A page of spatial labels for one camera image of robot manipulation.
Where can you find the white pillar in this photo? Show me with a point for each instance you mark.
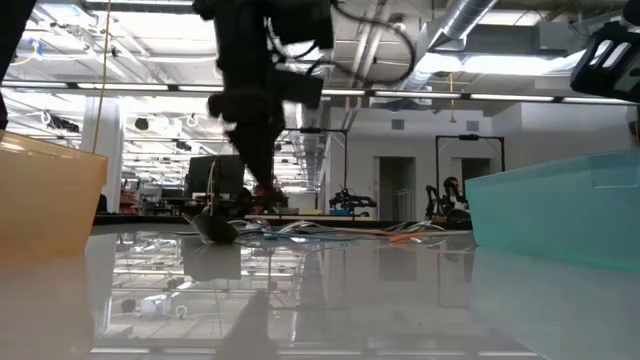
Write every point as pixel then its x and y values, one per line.
pixel 112 165

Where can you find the long ceiling light bar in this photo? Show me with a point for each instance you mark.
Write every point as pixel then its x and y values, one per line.
pixel 450 95

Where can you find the teal plastic tray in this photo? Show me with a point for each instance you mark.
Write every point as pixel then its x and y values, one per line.
pixel 550 215

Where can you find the white glossy table mat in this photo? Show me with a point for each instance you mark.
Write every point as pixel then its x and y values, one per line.
pixel 320 310

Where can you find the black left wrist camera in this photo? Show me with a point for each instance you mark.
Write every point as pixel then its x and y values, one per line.
pixel 302 22

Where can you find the person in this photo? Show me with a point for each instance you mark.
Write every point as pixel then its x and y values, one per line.
pixel 452 187

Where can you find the background wooden table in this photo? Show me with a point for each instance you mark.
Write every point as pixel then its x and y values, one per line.
pixel 310 217

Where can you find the black background robot arm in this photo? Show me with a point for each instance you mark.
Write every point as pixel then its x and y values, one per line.
pixel 434 202
pixel 350 200

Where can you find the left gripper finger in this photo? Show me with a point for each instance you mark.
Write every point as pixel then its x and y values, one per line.
pixel 247 150
pixel 270 155

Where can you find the grey wall vent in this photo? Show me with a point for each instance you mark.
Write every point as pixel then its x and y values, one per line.
pixel 472 126
pixel 398 124

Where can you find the orange plastic tray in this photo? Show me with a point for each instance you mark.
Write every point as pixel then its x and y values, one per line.
pixel 45 200

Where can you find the black background station frame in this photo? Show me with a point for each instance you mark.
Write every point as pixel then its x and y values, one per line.
pixel 325 130
pixel 470 137

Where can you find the grey rectangular air duct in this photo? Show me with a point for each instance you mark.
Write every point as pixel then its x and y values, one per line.
pixel 500 37

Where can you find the black computer monitor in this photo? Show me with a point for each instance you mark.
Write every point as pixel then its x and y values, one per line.
pixel 200 175

